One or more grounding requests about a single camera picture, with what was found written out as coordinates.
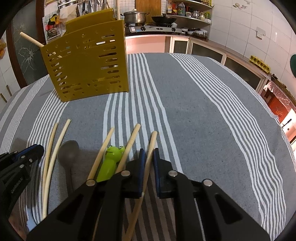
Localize dark wooden door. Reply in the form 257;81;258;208
6;1;48;88

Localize black wok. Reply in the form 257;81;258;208
152;14;177;25

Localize dark grey spoon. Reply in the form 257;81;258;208
57;140;79;196

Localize yellow perforated utensil holder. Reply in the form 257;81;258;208
41;9;129;102

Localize grey white striped tablecloth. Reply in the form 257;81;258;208
1;53;295;240

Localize kitchen counter cabinets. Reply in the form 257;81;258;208
125;34;273;95

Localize wooden chopstick in holder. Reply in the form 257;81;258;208
19;31;63;59

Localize upright chopstick in holder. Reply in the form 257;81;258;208
116;0;120;20

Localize wooden cutting board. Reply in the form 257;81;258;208
135;0;162;23

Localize corner kitchen shelf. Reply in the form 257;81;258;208
163;1;214;41

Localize steel cooking pot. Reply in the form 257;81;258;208
120;9;149;25

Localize wooden chopstick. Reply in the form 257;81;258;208
41;122;59;202
115;123;141;174
122;131;158;241
19;31;63;59
42;119;71;219
87;127;115;180

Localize yellow egg tray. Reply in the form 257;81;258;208
249;55;270;74

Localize hanging utensil rack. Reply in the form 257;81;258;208
58;0;110;19

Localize green frog handle utensil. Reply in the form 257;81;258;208
96;146;125;182

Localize white wall socket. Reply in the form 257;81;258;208
256;27;266;40

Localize gas stove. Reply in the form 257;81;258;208
125;24;182;36

